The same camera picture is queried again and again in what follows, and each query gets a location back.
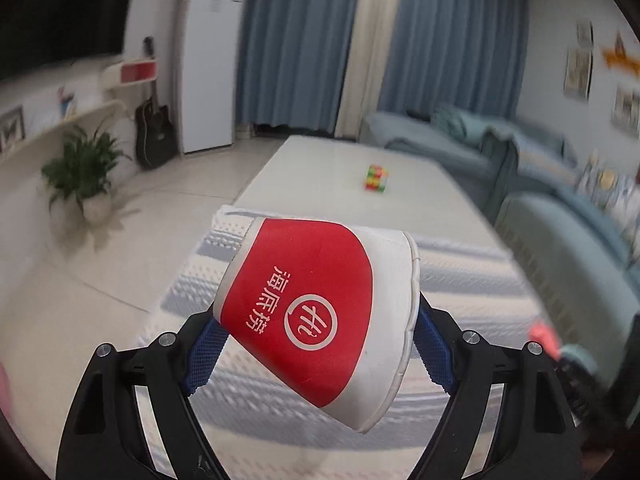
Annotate teal sofa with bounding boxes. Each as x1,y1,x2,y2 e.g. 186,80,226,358
360,102,640,361

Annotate long white wall shelf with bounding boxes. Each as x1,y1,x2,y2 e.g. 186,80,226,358
0,100,126,161

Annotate colourful books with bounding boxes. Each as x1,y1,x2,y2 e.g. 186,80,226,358
57,87,78,118

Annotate orange wall decoration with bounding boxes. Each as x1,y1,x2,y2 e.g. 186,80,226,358
600,30,640,76

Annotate teal sofa cushion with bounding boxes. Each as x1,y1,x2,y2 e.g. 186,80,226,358
432,105,481,146

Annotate framed picture on shelf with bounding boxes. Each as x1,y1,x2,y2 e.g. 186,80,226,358
0,106,26,153

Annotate green potted plant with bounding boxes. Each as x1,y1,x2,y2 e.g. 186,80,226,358
40,120,133,226

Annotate blue curtain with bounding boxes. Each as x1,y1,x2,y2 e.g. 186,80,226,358
235,0,363,131
377,0,528,121

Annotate striped grey table mat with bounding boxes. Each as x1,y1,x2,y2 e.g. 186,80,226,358
120,205,556,480

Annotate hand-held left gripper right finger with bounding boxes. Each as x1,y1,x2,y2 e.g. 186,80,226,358
407,292,586,480

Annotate beige curtain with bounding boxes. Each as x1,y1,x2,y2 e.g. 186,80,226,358
335,0,406,138

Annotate floral printed pillow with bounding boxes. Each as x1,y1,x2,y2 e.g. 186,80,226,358
580,155,640,241

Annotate red and white wall shelf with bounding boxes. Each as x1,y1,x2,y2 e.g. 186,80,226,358
102,57,158,92

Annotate red and white paper cup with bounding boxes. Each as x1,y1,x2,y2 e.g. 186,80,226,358
212,217,421,433

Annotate white refrigerator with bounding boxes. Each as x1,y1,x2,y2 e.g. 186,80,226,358
180,0,253,156

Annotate black wall television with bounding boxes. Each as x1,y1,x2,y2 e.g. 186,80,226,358
0,0,137,82

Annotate white coffee table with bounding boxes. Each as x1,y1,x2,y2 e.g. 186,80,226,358
232,135,506,256

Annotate colourful puzzle cube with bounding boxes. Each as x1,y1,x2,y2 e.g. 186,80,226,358
363,164,391,195

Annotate pink red object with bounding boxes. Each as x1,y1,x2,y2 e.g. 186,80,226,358
529,321,563,361

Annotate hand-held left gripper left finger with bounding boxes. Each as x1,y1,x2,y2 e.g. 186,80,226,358
55,305,233,480

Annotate black acoustic guitar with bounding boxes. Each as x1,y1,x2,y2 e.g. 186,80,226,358
135,82,178,171

